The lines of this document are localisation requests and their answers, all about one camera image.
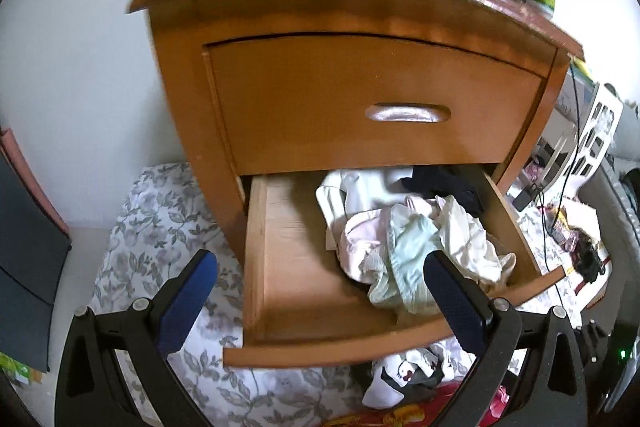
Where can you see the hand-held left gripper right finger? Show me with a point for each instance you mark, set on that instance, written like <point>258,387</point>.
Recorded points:
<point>455,302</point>

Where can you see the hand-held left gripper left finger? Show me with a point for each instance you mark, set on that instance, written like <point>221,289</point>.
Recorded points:
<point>185,307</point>

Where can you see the mint green underwear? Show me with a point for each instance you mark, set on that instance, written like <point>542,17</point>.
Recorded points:
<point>405,252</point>

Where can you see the cream underwear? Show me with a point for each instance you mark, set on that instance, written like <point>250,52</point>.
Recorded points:
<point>465,232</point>

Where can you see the pale pink underwear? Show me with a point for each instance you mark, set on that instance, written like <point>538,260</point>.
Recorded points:
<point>360,242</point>

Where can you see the white cartoon print underwear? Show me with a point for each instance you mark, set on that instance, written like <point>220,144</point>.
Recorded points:
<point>385,394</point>

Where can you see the dark navy sock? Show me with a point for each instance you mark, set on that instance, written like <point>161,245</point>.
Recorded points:
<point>440,182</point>

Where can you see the wooden drawer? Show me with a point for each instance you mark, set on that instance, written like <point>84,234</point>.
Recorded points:
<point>300,107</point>
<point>300,257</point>

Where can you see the white garment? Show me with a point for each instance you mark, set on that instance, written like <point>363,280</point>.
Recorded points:
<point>360,187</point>

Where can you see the closed wooden drawer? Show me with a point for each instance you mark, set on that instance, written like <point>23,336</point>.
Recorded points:
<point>300,107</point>

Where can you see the grey floral blanket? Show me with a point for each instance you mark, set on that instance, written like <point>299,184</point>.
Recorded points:
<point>150,217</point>

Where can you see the black cloth bundle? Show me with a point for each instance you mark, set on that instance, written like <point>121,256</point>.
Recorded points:
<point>587,262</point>

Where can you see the grey ribbed object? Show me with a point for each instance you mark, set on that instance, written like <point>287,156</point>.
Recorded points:
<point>620,257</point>

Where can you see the black power adapter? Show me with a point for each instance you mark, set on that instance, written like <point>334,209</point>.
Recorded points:
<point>525,197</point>

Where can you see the colourful packet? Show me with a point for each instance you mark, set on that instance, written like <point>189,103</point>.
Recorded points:
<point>562,232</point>

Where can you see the red floral pillow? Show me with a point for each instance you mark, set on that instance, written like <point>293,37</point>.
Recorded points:
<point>380,419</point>

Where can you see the beige cloth pouch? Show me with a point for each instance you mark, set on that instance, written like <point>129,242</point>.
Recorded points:
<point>580,214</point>

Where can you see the dark cabinet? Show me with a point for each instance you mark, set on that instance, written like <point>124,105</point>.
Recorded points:
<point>25,267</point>

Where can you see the green printed packet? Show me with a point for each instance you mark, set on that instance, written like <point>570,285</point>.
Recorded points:
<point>20,369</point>

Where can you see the wooden nightstand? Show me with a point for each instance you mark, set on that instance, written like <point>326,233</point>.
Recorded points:
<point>175,82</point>

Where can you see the white lattice rack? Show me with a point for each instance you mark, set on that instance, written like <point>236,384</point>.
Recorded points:
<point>600,117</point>

